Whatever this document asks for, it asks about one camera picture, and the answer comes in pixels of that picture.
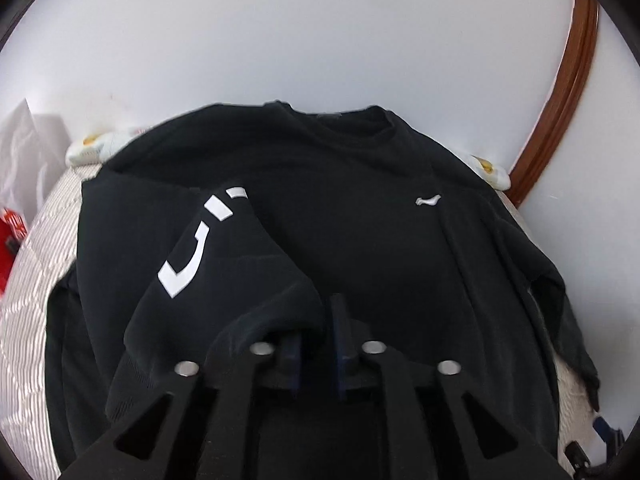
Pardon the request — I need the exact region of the white plastic shopping bag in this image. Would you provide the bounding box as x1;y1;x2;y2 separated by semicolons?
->
0;100;70;226

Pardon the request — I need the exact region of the white patterned bed sheet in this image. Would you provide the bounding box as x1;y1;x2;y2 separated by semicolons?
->
65;127;148;168

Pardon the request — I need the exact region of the red paper shopping bag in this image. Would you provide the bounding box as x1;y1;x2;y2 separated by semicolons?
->
0;207;28;292

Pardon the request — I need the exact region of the striped white bed quilt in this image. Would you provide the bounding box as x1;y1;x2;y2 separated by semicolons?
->
1;165;101;479

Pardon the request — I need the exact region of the black sweatshirt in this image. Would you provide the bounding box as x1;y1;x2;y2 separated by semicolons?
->
46;102;600;479

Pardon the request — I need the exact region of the brown wooden door frame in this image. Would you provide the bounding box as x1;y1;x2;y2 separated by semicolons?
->
506;0;600;207

